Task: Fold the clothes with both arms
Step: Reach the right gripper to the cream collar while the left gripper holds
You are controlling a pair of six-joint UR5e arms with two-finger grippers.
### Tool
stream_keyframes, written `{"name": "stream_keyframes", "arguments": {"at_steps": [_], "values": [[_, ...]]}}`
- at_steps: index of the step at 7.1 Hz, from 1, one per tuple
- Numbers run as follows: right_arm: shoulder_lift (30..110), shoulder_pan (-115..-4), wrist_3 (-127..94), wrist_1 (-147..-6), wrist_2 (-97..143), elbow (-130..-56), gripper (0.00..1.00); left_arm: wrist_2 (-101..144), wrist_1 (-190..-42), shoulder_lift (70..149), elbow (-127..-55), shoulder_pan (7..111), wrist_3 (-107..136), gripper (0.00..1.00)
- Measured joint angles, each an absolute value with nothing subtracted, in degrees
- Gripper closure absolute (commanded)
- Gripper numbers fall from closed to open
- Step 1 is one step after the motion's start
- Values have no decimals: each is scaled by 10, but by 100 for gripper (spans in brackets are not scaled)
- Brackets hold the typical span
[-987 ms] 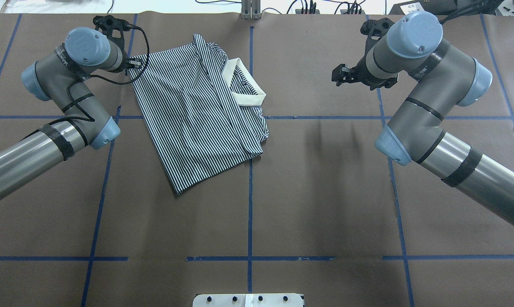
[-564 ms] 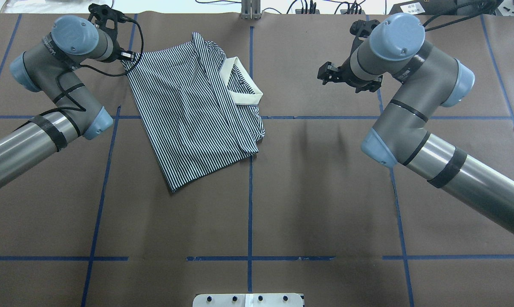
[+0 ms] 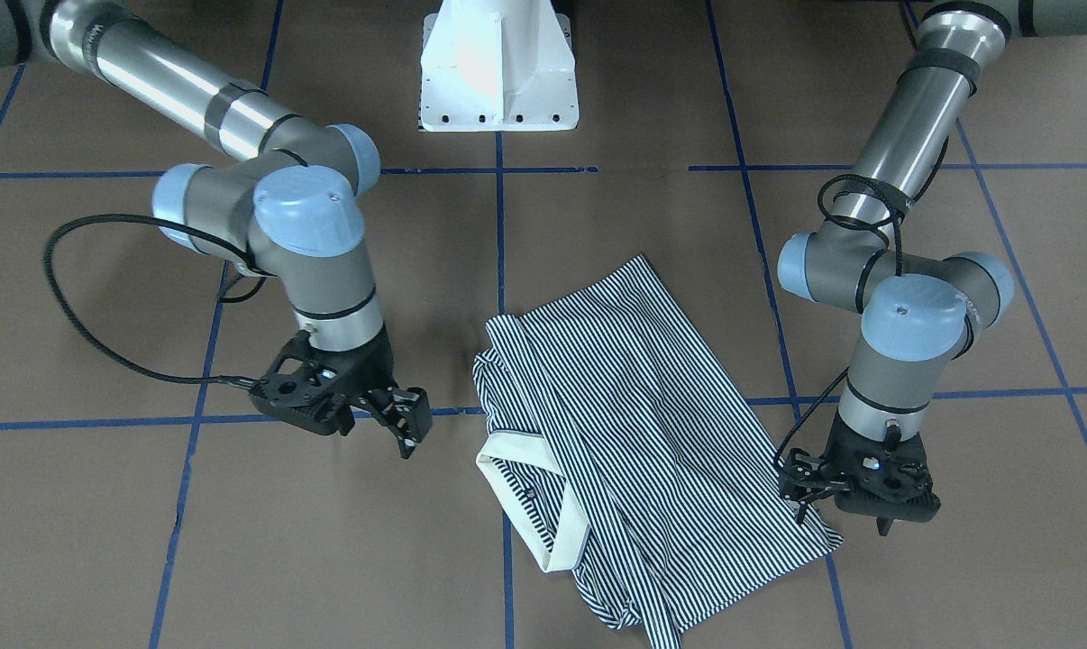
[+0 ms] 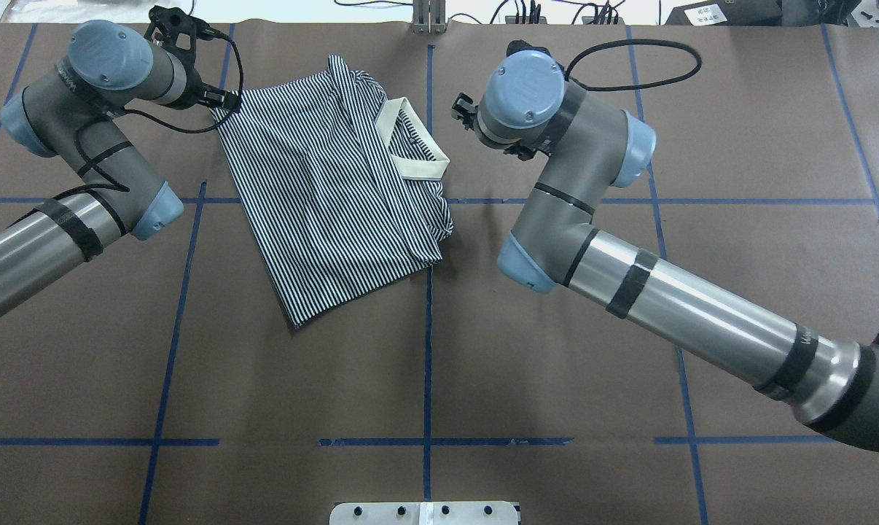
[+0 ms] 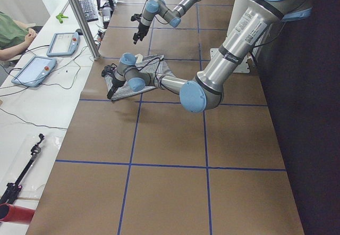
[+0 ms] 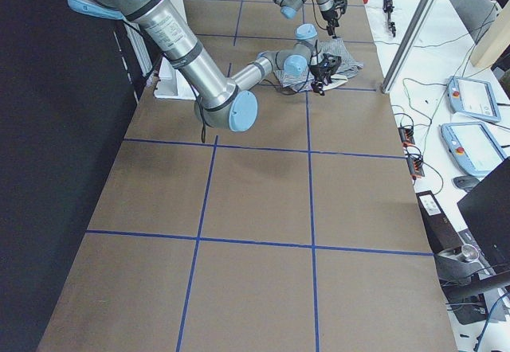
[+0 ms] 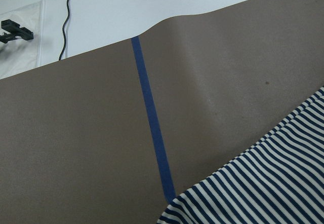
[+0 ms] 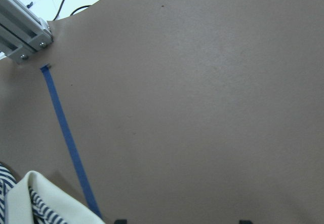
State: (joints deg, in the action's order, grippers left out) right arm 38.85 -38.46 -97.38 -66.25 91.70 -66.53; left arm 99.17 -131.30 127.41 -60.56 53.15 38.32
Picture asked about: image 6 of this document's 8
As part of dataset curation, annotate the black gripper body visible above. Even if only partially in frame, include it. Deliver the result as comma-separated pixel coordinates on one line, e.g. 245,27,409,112
312,65,332,84
322,8,338,24

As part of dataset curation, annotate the blue white striped polo shirt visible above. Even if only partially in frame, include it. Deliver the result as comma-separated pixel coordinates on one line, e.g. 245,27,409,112
273,37,363,92

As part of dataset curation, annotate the black tripod stick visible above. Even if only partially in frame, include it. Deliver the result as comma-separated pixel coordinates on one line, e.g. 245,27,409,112
382,0,396,37

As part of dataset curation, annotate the black power strip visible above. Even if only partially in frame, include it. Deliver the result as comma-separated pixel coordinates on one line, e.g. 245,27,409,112
398,125,425,181

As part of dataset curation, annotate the teach pendant far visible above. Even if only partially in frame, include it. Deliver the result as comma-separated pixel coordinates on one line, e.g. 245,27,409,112
447,76,501,123

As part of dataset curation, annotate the teach pendant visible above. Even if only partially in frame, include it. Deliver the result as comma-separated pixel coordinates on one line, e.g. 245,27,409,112
440,121,507,178
447,76,501,123

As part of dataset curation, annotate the teach pendant near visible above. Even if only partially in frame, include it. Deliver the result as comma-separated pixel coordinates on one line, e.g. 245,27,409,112
440,121,507,178

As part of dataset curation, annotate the black computer mouse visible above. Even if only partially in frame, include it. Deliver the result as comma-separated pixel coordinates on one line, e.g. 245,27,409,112
453,175,480,192

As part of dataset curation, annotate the black box with label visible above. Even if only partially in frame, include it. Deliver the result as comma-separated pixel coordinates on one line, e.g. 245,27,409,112
416,190,475,254

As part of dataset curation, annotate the black monitor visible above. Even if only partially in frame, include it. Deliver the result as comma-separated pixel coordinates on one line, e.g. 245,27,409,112
445,158,509,303

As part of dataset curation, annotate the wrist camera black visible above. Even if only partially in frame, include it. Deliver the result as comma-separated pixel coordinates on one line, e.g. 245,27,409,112
333,0,348,15
320,53,342,74

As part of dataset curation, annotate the aluminium frame post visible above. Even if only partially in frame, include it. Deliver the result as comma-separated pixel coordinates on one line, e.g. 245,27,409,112
381,0,437,94

